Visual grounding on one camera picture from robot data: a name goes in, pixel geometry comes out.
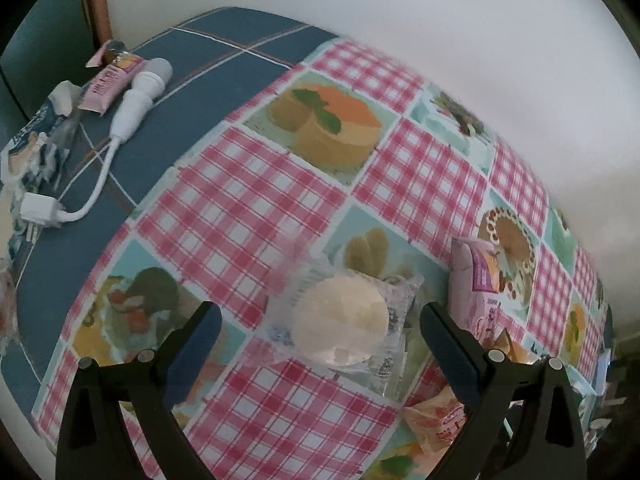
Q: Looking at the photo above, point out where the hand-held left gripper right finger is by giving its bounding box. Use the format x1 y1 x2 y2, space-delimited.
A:
419 301 587 480

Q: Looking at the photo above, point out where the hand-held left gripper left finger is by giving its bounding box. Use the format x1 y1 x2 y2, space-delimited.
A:
55 300 223 480

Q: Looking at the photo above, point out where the pink tube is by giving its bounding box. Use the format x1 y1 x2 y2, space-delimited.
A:
77 40 151 117

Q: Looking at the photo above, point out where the blue and white printed bag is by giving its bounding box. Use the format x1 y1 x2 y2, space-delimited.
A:
0 82 83 191

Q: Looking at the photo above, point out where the orange packet with red label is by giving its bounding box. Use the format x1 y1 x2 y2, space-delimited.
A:
404 387 476 468

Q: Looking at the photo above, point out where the blue checked cloth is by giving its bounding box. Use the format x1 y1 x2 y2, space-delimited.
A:
0 7 341 441

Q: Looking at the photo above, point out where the orange snack packet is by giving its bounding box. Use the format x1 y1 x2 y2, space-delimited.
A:
492 327 537 364

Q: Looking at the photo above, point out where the pink snack packet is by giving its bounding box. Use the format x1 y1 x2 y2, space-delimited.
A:
450 236 508 348

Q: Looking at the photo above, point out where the white wand device with cable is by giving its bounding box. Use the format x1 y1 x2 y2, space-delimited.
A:
19 57 174 243

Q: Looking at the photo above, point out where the brown wooden frame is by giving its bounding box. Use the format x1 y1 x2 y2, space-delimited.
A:
76 0 112 48

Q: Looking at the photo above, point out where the dark teal panel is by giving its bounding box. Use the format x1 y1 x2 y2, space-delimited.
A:
0 0 98 128

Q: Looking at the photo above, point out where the pink checkered printed tablecloth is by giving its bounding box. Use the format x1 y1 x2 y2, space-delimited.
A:
31 40 616 480

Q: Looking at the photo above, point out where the round bun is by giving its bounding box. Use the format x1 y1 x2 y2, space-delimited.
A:
262 255 426 406

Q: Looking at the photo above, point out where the white box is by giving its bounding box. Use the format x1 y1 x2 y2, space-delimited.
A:
596 349 613 395

